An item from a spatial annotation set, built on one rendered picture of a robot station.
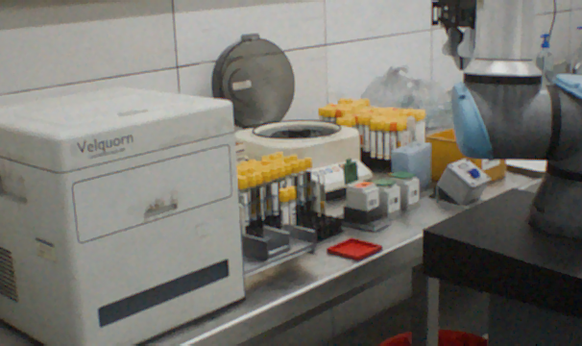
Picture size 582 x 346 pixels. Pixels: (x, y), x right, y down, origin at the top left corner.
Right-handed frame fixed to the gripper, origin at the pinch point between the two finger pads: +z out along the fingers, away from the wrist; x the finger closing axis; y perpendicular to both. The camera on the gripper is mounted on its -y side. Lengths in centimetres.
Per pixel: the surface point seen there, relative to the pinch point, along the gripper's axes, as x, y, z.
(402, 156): -0.4, 21.0, 16.4
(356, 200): 3.8, 40.2, 20.4
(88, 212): 14, 101, 6
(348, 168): 0.9, 39.2, 15.0
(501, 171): 6.9, -5.2, 24.0
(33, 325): 3, 105, 23
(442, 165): -1.4, 5.8, 21.7
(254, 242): 9, 70, 19
